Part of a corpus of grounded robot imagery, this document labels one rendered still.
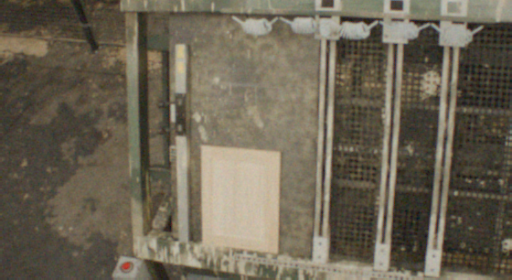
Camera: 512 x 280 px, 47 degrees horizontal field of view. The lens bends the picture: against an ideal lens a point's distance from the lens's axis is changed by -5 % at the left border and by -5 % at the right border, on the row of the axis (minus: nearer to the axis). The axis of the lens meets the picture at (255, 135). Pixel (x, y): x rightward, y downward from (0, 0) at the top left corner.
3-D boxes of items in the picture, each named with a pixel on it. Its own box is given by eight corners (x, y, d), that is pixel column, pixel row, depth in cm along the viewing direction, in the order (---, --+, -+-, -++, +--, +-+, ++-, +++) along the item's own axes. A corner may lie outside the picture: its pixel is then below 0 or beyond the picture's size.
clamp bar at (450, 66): (421, 268, 264) (418, 292, 242) (442, -4, 238) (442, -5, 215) (442, 270, 261) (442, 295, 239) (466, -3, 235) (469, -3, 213)
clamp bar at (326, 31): (311, 255, 278) (299, 277, 256) (320, -7, 252) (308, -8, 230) (332, 258, 276) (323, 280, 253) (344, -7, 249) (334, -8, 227)
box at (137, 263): (122, 295, 293) (111, 275, 281) (132, 274, 301) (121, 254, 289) (144, 299, 290) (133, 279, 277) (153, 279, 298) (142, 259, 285)
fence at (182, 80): (182, 239, 297) (178, 242, 293) (178, 44, 276) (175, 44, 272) (191, 240, 296) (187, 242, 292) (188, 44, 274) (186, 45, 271)
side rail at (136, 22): (142, 228, 310) (132, 235, 299) (136, 11, 285) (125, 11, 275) (153, 229, 308) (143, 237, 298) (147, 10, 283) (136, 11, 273)
